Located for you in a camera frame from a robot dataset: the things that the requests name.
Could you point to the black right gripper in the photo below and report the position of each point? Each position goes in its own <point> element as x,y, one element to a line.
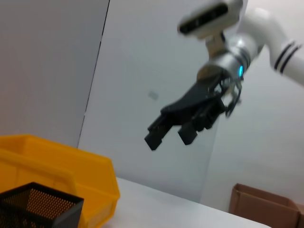
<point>197,102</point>

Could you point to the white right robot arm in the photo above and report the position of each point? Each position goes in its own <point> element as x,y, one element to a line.
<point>268,23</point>

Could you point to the black mesh pen holder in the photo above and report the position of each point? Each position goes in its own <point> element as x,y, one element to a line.
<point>69,213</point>

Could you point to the brown cardboard box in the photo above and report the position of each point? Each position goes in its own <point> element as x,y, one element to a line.
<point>256,209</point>

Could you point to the yellow plastic bin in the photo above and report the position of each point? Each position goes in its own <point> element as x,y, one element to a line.
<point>59,161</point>

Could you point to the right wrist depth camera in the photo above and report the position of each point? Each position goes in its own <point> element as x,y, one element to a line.
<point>206,16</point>

